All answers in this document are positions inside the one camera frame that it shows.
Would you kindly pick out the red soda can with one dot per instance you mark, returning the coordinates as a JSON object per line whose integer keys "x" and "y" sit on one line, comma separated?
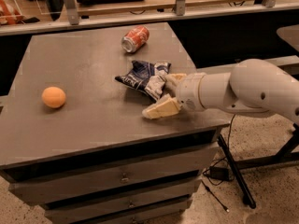
{"x": 135, "y": 39}

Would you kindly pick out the black metal stand leg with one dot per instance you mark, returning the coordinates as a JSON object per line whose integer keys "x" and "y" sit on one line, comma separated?
{"x": 284, "y": 155}

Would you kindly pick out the black power adapter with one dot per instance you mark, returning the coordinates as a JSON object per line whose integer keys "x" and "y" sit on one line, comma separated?
{"x": 219, "y": 173}

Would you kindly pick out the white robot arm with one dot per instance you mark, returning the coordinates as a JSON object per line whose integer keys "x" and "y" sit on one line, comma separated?
{"x": 254, "y": 88}

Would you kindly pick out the grey drawer cabinet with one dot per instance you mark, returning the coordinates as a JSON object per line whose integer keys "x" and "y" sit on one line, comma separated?
{"x": 96, "y": 160}

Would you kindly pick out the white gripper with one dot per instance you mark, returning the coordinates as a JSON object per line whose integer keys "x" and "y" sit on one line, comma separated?
{"x": 188, "y": 91}

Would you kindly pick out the orange fruit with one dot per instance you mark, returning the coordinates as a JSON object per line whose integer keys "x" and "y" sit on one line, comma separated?
{"x": 53, "y": 97}

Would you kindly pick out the metal railing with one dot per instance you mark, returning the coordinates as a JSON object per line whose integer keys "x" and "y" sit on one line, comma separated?
{"x": 75, "y": 16}

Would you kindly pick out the blue chip bag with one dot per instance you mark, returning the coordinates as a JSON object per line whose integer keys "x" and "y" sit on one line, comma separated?
{"x": 146, "y": 77}

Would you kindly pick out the orange white object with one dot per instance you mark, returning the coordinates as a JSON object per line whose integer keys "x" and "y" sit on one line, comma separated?
{"x": 9, "y": 15}

